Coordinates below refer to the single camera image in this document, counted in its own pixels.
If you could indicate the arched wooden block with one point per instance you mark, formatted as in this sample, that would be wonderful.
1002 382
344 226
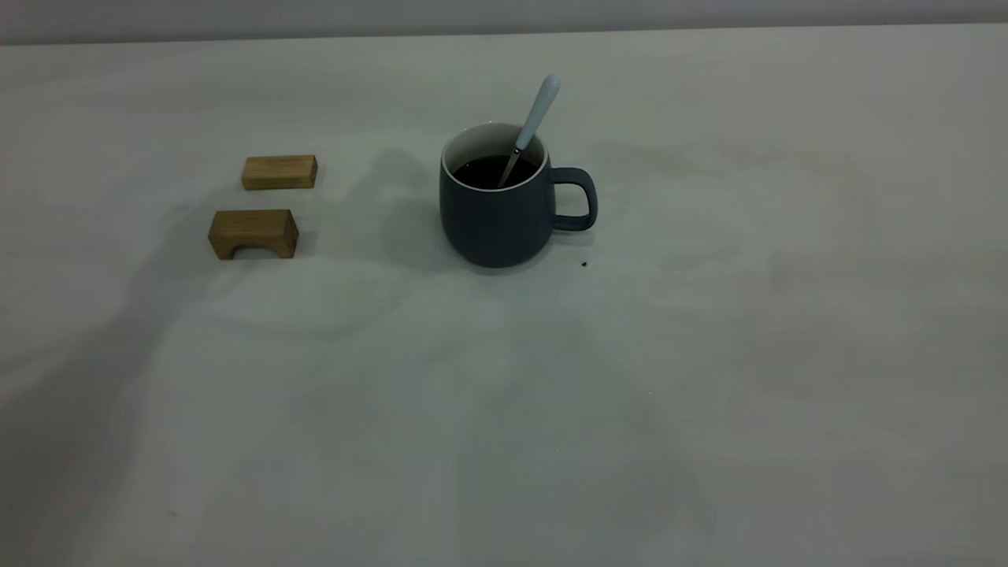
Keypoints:
252 232

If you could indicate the dark coffee liquid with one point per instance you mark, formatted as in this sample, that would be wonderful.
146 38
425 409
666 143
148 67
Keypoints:
482 173

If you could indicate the flat wooden block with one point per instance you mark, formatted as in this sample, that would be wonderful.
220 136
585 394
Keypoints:
279 172

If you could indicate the grey ceramic mug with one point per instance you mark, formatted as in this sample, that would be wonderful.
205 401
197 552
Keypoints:
496 228

